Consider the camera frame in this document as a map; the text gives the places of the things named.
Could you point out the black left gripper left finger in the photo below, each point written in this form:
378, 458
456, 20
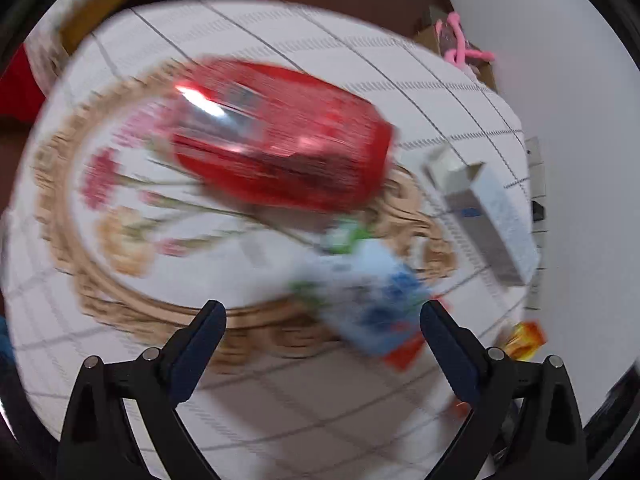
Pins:
97, 441

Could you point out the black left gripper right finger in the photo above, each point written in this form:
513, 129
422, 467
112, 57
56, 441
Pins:
547, 441

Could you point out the white grey cardboard box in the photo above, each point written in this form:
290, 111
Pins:
487, 214

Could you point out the red cola can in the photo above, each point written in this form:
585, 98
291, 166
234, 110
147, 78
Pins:
270, 136

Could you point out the orange snack packet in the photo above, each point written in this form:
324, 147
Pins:
526, 339

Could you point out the blue white milk carton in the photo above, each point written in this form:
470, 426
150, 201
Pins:
360, 290

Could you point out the red blanket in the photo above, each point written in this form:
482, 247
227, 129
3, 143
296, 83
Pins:
21, 97

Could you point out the pink plastic hanger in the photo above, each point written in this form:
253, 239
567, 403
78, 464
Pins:
453, 46

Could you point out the brown cardboard box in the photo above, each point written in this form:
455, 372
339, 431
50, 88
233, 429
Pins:
425, 36

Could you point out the bed with patterned mattress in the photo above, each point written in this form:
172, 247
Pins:
58, 34

